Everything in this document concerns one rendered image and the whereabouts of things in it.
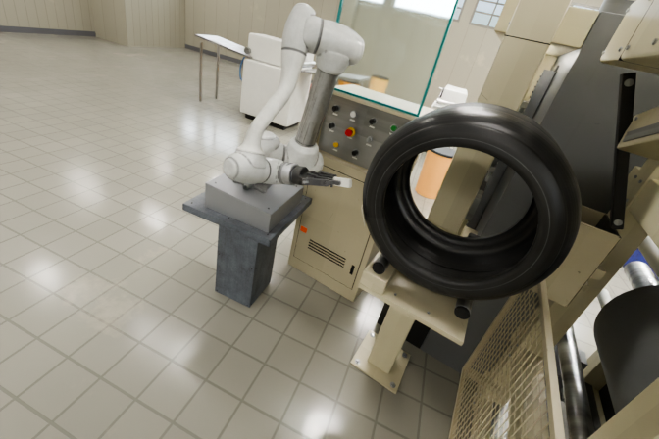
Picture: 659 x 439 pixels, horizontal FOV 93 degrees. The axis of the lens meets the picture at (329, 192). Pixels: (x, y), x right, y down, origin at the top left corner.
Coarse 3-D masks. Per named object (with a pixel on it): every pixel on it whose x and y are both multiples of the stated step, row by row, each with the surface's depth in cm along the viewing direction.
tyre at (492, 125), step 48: (384, 144) 93; (432, 144) 82; (480, 144) 77; (528, 144) 73; (384, 192) 95; (576, 192) 74; (384, 240) 99; (432, 240) 120; (480, 240) 112; (528, 240) 102; (432, 288) 96; (480, 288) 88; (528, 288) 85
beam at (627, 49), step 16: (640, 0) 74; (656, 0) 63; (640, 16) 69; (656, 16) 59; (624, 32) 76; (640, 32) 63; (656, 32) 55; (608, 48) 84; (624, 48) 70; (640, 48) 59; (656, 48) 52; (608, 64) 87; (624, 64) 76; (640, 64) 68; (656, 64) 61
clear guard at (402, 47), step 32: (352, 0) 152; (384, 0) 145; (416, 0) 138; (448, 0) 132; (384, 32) 149; (416, 32) 142; (384, 64) 154; (416, 64) 147; (384, 96) 159; (416, 96) 151
